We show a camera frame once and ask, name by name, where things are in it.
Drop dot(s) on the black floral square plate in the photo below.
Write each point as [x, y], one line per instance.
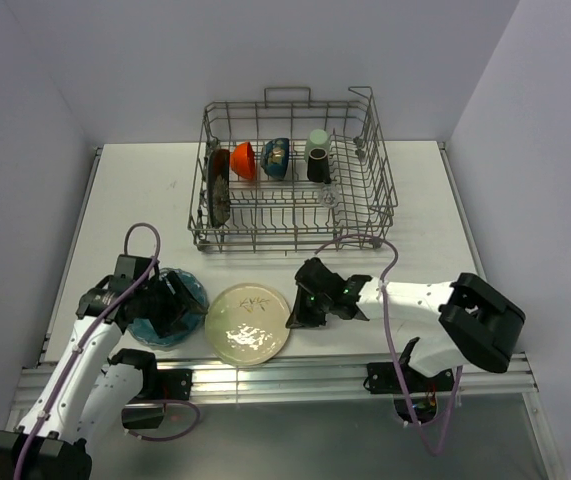
[217, 187]

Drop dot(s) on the clear drinking glass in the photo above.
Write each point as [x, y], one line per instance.
[328, 196]

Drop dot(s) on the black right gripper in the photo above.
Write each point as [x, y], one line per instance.
[300, 317]

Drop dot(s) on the blue patterned bowl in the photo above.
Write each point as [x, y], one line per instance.
[275, 158]

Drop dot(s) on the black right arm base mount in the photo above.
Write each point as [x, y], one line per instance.
[381, 379]

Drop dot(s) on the grey wire dish rack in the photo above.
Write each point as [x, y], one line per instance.
[270, 214]

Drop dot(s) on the orange bowl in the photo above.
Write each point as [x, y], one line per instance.
[242, 161]

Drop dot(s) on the green cream round plate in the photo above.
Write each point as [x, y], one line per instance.
[246, 324]

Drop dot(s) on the teal scalloped plate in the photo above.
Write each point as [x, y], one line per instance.
[141, 329]

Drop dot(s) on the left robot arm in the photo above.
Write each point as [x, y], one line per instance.
[93, 381]

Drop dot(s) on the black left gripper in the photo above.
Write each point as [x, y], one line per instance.
[178, 303]

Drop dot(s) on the light green plastic cup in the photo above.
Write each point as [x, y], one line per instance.
[317, 139]

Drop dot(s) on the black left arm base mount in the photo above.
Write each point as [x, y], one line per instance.
[148, 409]

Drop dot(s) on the aluminium table edge rail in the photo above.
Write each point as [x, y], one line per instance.
[314, 365]

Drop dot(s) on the black mug brown inside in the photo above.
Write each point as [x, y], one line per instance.
[318, 166]

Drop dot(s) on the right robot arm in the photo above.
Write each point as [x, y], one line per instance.
[473, 322]

